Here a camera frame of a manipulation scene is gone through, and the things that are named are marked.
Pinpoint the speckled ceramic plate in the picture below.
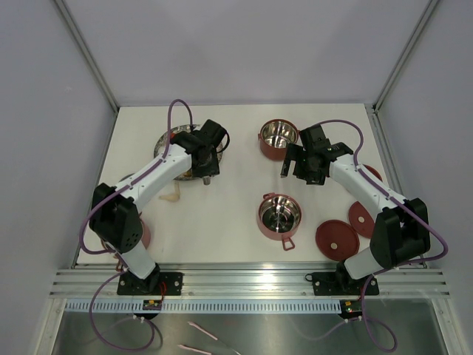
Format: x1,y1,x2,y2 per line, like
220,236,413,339
153,124,226,182

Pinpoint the pink stick lower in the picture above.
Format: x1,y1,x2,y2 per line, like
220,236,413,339
177,344,212,355

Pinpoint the aluminium post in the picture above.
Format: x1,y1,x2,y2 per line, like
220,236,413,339
52,0,120,116
372,0,442,114

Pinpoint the dark red lid middle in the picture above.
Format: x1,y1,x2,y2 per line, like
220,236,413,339
348,202,375,239

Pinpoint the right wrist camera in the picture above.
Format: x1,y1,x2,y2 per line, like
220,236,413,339
299,124,330,152

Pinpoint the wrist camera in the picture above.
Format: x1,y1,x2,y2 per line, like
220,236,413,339
299,124,330,152
196,119,230,150

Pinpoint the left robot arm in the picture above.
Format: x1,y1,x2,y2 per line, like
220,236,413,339
89,126,230,294

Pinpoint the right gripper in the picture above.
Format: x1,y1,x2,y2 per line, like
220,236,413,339
281,143,326,186

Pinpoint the right aluminium post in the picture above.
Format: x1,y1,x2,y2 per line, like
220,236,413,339
372,0,442,114

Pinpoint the grey glass pot lid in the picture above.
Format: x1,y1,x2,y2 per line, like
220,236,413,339
119,174,133,182

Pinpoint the pink lunch container left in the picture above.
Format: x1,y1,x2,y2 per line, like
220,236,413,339
140,219,151,249

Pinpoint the pink stick upper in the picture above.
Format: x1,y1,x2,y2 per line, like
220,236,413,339
187,321,219,341

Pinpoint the dark red lid back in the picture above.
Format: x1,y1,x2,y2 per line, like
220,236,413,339
364,164,383,182

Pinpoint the white slotted cable duct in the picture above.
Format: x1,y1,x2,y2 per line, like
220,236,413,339
65,299,341,314

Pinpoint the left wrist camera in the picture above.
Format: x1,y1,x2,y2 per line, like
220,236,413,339
196,119,230,150

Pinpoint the aluminium front rail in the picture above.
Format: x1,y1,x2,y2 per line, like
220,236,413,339
49,263,450,299

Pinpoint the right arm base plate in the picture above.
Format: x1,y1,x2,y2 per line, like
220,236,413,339
304,272,367,296

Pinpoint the dark red lid front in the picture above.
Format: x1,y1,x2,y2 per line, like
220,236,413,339
315,220,360,261

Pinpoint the dark red lunch container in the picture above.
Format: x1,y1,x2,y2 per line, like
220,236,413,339
257,119,299,161

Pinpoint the pink lunch container with handle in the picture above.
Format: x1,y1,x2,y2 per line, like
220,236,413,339
256,192,302,251

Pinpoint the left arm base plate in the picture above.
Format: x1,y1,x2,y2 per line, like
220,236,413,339
117,272,183,296

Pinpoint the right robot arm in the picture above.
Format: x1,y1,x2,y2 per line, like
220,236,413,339
281,143,431,293

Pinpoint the pink stick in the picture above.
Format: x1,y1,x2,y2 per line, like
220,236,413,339
187,321,219,341
177,344,212,355

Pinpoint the left aluminium post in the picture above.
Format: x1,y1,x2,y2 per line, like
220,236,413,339
52,0,120,116

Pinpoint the dark red lid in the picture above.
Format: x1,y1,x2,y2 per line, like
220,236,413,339
348,202,375,239
315,220,360,261
364,164,383,182

